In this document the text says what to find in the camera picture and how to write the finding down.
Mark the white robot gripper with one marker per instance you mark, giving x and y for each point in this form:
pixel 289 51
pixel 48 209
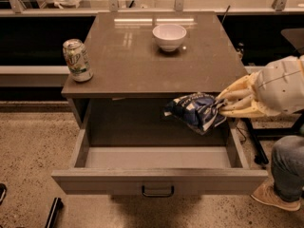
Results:
pixel 280 89

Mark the blue chip bag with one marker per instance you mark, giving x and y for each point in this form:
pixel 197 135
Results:
pixel 200 111

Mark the grey drawer cabinet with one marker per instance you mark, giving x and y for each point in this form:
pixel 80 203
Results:
pixel 128 64

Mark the open grey top drawer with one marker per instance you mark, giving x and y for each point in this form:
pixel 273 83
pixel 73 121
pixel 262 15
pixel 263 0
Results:
pixel 123 145

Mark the black stand leg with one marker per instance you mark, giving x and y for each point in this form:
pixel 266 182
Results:
pixel 260 157

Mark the person leg in jeans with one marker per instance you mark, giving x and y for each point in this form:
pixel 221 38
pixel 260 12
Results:
pixel 288 167

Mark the black antenna rod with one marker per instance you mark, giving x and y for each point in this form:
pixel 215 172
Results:
pixel 225 14

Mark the tan shoe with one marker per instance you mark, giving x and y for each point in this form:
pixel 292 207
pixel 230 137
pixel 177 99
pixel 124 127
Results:
pixel 265 194

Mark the white ceramic bowl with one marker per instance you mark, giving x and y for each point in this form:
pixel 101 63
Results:
pixel 169 36

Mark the green white soda can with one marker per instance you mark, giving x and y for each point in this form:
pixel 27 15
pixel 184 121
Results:
pixel 76 57

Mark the black bar on floor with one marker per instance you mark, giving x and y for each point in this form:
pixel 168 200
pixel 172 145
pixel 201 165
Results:
pixel 53 214

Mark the black drawer handle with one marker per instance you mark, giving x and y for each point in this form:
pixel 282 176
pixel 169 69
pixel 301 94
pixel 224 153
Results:
pixel 158 192

